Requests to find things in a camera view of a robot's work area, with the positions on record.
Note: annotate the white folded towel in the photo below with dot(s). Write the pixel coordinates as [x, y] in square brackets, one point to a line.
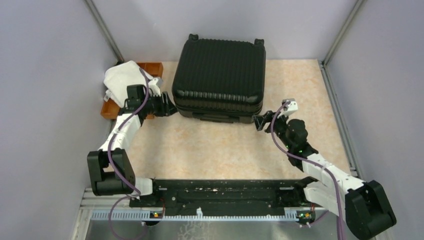
[117, 78]

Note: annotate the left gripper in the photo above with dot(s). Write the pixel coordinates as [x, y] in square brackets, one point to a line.
[166, 108]

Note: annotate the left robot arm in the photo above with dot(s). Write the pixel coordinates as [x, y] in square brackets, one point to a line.
[109, 167]

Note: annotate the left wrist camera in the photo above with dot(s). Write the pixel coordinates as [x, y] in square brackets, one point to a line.
[155, 85]

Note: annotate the aluminium frame rail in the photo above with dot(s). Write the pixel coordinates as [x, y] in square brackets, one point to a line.
[111, 218]

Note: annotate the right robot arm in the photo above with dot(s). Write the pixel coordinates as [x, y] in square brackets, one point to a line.
[362, 205]

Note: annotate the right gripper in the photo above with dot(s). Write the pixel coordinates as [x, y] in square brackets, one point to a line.
[259, 120]

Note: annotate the black suitcase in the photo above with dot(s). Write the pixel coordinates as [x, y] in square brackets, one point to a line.
[220, 80]

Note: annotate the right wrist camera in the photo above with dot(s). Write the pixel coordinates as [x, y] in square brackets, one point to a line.
[290, 106]

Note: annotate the wooden tray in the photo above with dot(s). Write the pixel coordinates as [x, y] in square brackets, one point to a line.
[110, 109]

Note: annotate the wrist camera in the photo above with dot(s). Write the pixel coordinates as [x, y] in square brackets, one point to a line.
[155, 85]
[290, 106]

